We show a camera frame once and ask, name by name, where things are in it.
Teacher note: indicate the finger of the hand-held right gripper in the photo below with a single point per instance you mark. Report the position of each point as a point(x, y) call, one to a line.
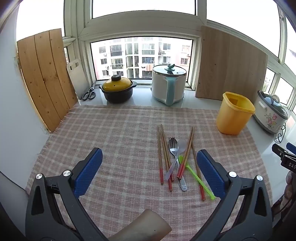
point(280, 151)
point(291, 147)

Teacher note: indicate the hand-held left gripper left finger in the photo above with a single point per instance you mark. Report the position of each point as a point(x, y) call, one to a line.
point(90, 171)

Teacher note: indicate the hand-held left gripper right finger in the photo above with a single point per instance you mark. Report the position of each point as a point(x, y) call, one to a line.
point(211, 176)

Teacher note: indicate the green plastic spoon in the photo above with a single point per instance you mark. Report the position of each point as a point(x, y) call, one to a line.
point(181, 159)

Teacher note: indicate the translucent plastic spoon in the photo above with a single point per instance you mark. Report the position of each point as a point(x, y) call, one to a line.
point(182, 145)

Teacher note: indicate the yellow plastic container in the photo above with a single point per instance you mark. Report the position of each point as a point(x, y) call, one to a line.
point(231, 118)

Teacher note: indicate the person's right hand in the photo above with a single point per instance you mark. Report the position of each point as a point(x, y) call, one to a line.
point(291, 185)

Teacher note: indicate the floral white rice cooker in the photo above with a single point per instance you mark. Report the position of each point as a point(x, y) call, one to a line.
point(268, 115)

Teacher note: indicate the pink plaid cloth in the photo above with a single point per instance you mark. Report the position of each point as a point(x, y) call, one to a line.
point(115, 129)

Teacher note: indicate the beige rounded object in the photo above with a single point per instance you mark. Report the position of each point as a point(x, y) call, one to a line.
point(143, 224)

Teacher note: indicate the black scissors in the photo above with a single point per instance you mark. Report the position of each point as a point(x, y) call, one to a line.
point(89, 95)

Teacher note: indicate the black pot with yellow lid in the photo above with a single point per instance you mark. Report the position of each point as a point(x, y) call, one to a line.
point(116, 93)

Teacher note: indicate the white cutting board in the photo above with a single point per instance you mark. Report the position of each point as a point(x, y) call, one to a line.
point(77, 78)

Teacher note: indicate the light wooden board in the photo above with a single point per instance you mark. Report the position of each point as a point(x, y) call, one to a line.
point(231, 64)

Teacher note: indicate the wooden plank panel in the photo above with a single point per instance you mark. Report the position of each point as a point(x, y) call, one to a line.
point(46, 76)

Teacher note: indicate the apartment building outside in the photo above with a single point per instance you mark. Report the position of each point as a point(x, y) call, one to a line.
point(138, 58)

